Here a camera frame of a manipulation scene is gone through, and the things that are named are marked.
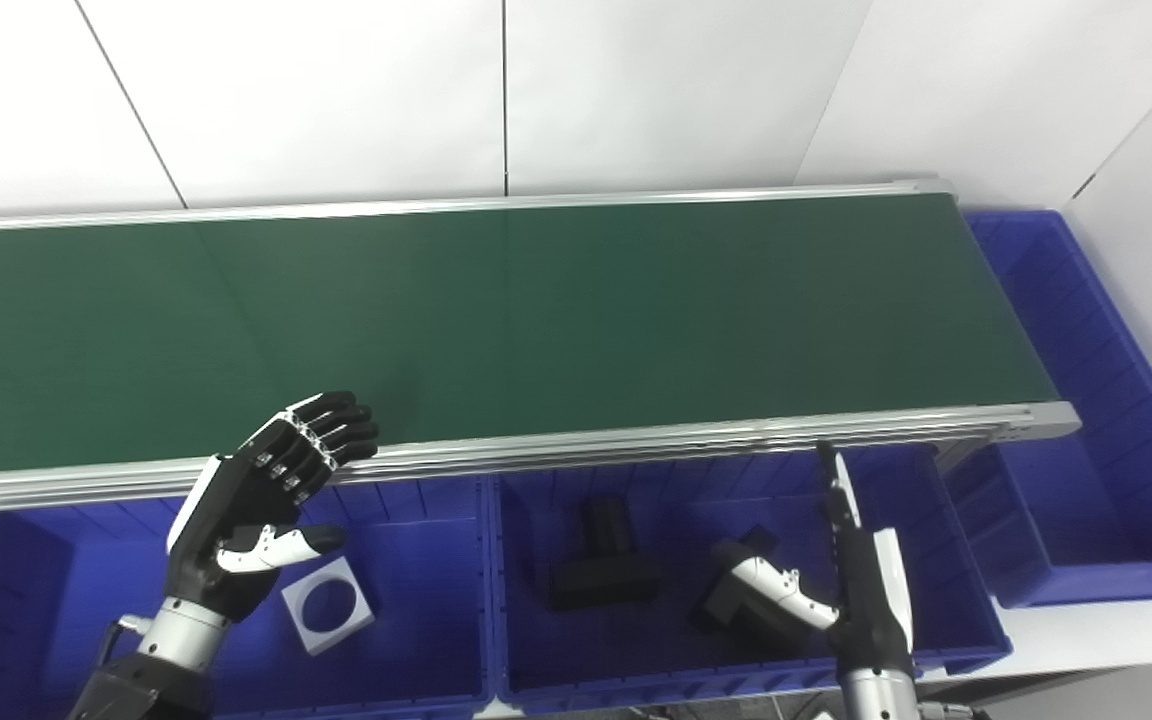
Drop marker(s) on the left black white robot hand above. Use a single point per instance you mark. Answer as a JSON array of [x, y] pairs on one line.
[[236, 510]]

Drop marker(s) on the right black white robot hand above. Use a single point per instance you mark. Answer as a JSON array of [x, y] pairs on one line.
[[871, 600]]

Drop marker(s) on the black cylinder block part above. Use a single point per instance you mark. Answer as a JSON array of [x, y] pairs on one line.
[[601, 580], [736, 615]]

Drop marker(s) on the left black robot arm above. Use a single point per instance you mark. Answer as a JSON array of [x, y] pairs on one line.
[[156, 660]]

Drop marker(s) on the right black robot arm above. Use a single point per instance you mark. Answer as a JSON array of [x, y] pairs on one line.
[[876, 700]]

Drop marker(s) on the white square part with hole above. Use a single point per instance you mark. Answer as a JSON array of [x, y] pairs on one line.
[[308, 625]]

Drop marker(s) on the blue plastic bin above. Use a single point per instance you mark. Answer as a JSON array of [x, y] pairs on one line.
[[1086, 480], [676, 660], [416, 600]]

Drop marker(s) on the green conveyor belt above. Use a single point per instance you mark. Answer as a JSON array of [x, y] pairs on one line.
[[536, 320]]

